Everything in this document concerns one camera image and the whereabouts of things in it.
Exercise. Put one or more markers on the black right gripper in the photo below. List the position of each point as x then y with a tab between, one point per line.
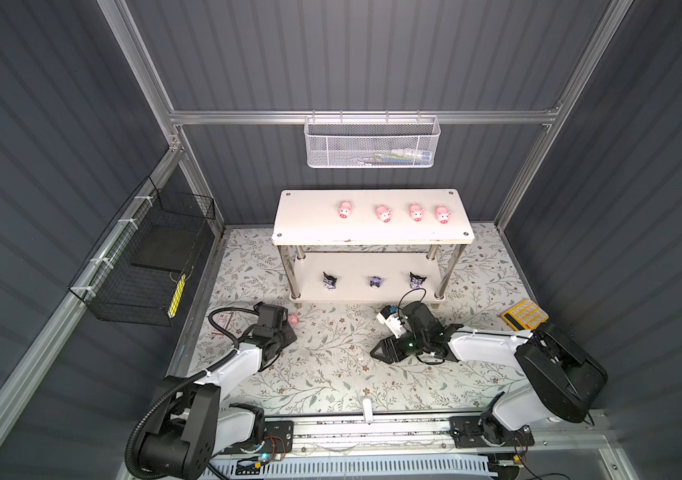
389	345

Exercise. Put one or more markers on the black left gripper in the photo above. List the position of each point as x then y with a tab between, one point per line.
288	334

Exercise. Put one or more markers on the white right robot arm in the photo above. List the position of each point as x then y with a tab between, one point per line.
560	379

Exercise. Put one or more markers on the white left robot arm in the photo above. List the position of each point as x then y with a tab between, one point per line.
209	408

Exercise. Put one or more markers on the white two-tier shelf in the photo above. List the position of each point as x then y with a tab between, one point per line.
312	238

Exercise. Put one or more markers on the red card pack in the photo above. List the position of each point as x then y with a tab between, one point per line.
220	329

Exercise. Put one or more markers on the yellow calculator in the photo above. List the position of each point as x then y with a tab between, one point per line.
524	315

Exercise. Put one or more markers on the items in mesh basket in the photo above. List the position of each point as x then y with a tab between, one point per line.
397	157

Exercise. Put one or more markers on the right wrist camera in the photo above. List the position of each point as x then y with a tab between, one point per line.
388	316

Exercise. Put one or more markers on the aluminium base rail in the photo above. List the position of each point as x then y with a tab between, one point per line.
393	433

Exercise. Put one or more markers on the black wire wall basket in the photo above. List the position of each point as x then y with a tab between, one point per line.
132	276

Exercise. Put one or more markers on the white wire mesh basket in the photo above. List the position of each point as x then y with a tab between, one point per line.
332	143

